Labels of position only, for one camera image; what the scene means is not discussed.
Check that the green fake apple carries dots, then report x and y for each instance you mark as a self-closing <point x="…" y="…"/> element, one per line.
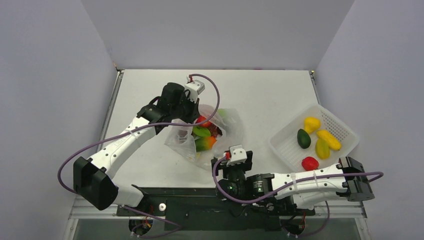
<point x="223" y="114"/>

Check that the yellow fake pepper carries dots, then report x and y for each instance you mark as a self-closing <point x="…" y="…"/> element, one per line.
<point x="311" y="124"/>

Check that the green fake leaf fruit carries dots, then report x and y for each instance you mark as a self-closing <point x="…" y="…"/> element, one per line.
<point x="201" y="132"/>

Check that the yellow green star fruit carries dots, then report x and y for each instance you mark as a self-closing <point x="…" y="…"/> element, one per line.
<point x="322" y="149"/>

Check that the aluminium frame rail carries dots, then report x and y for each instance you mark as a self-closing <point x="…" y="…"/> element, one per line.
<point x="82" y="209"/>

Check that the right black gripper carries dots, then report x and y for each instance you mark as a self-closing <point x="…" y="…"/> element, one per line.
<point x="236" y="165"/>

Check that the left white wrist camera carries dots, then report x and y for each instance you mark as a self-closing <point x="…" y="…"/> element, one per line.
<point x="195" y="88"/>

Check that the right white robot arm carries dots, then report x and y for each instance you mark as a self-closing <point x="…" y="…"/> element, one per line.
<point x="344" y="179"/>

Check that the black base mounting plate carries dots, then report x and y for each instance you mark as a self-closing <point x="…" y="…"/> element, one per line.
<point x="199" y="209"/>

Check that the dark red fake grapes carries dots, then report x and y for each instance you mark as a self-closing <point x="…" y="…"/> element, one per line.
<point x="215" y="131"/>

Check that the orange green fake mango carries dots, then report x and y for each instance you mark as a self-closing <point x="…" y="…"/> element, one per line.
<point x="205" y="143"/>

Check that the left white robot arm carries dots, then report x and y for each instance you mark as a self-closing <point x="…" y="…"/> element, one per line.
<point x="93" y="177"/>

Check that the yellow fake mango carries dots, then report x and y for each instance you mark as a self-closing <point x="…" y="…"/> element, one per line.
<point x="332" y="141"/>

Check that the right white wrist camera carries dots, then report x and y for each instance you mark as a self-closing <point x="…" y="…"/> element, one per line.
<point x="235" y="155"/>

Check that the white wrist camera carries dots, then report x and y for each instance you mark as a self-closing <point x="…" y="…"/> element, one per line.
<point x="235" y="155"/>
<point x="195" y="88"/>

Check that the red fake apple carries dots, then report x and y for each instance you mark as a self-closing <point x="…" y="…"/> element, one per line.
<point x="310" y="163"/>

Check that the dark green avocado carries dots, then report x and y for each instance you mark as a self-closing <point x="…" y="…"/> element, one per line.
<point x="303" y="139"/>

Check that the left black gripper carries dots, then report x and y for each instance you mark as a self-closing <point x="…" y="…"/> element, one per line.
<point x="194" y="114"/>

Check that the clear plastic bag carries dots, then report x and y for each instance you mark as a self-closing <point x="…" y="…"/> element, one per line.
<point x="181" y="139"/>

